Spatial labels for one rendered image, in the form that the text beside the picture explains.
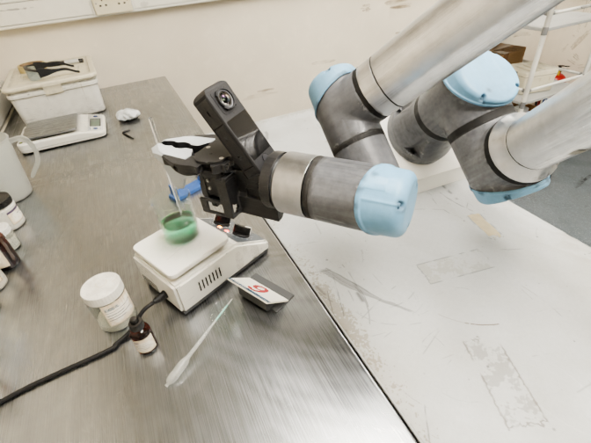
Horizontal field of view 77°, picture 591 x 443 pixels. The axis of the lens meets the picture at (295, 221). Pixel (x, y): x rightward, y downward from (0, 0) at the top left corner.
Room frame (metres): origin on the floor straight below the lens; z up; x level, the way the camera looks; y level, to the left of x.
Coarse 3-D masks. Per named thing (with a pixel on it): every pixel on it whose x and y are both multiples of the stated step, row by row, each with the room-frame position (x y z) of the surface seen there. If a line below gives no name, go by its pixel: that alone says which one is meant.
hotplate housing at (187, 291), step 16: (208, 256) 0.46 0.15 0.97; (224, 256) 0.47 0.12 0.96; (240, 256) 0.49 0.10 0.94; (256, 256) 0.51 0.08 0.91; (144, 272) 0.46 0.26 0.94; (160, 272) 0.43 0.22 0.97; (192, 272) 0.43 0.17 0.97; (208, 272) 0.44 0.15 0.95; (224, 272) 0.46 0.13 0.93; (160, 288) 0.44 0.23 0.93; (176, 288) 0.40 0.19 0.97; (192, 288) 0.41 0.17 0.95; (208, 288) 0.43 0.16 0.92; (176, 304) 0.41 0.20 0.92; (192, 304) 0.41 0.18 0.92
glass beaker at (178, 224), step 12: (156, 192) 0.52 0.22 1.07; (168, 192) 0.53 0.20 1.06; (180, 192) 0.53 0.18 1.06; (156, 204) 0.51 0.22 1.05; (168, 204) 0.52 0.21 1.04; (180, 204) 0.48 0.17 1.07; (192, 204) 0.50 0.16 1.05; (156, 216) 0.49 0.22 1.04; (168, 216) 0.47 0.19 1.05; (180, 216) 0.48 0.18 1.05; (192, 216) 0.49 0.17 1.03; (168, 228) 0.47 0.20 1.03; (180, 228) 0.47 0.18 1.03; (192, 228) 0.48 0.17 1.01; (168, 240) 0.48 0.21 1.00; (180, 240) 0.47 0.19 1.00; (192, 240) 0.48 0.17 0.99
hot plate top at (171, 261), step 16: (208, 224) 0.53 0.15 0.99; (144, 240) 0.50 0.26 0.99; (160, 240) 0.49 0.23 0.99; (208, 240) 0.48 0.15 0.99; (224, 240) 0.48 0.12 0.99; (144, 256) 0.46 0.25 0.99; (160, 256) 0.45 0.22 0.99; (176, 256) 0.45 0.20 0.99; (192, 256) 0.45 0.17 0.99; (176, 272) 0.41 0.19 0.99
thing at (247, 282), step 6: (240, 282) 0.43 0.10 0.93; (246, 282) 0.44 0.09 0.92; (252, 282) 0.45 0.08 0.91; (252, 288) 0.42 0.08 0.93; (258, 288) 0.42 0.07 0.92; (264, 288) 0.43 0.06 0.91; (264, 294) 0.40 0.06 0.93; (270, 294) 0.41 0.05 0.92; (276, 294) 0.42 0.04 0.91; (270, 300) 0.39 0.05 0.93; (276, 300) 0.39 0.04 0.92
